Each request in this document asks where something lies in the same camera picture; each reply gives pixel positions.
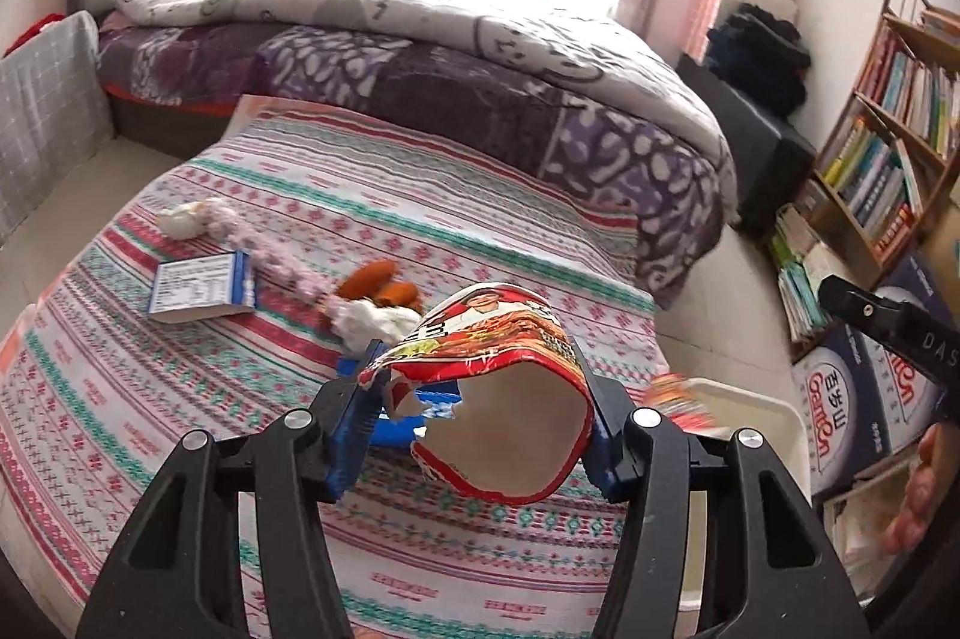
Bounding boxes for pink white fluffy toy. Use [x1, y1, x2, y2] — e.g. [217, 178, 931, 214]
[156, 198, 335, 314]

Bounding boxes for blue and white carton box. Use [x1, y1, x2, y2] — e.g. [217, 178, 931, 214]
[148, 250, 257, 317]

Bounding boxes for pile of books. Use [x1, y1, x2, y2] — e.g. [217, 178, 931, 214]
[769, 204, 848, 344]

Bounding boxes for blue printed carton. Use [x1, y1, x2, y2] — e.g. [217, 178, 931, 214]
[862, 249, 960, 437]
[791, 324, 901, 499]

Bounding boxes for pink storage box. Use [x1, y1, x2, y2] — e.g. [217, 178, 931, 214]
[686, 0, 800, 62]

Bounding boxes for striped patterned mat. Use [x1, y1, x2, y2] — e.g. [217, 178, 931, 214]
[0, 95, 661, 639]

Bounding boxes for white plastic trash bin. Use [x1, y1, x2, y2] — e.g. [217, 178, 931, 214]
[660, 376, 817, 621]

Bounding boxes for dark clothes pile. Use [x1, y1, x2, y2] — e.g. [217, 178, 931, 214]
[705, 5, 812, 115]

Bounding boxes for wooden bookshelf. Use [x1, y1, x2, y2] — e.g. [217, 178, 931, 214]
[765, 0, 960, 347]

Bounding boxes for person's right hand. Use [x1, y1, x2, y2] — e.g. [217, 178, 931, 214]
[881, 421, 950, 557]

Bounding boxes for red snack packet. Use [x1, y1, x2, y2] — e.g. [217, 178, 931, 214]
[358, 281, 597, 505]

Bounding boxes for white patterned quilt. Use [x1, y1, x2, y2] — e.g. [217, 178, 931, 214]
[112, 0, 740, 212]

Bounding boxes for white box of papers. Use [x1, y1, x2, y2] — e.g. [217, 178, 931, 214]
[825, 451, 931, 595]

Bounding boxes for blue foil packet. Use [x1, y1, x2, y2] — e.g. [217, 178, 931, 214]
[371, 380, 462, 452]

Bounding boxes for black storage bench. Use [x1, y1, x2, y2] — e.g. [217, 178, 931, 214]
[675, 54, 818, 235]

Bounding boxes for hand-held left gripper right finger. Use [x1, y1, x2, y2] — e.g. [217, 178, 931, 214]
[566, 339, 875, 639]

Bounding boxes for purple patterned bed sheet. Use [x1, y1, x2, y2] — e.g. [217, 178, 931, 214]
[97, 20, 728, 310]

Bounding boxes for orange plush pieces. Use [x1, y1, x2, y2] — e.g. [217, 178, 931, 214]
[334, 260, 422, 310]

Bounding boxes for grey checked cloth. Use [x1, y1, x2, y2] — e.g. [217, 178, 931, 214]
[0, 11, 113, 242]

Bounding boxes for red patterned wrapper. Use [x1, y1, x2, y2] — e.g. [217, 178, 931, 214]
[645, 375, 725, 437]

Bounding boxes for row of upright books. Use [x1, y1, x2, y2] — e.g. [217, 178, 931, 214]
[821, 118, 923, 257]
[855, 9, 960, 160]

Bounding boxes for red cloth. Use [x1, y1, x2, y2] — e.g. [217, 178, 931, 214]
[4, 13, 68, 55]

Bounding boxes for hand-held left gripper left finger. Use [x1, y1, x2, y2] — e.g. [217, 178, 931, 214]
[75, 339, 391, 639]

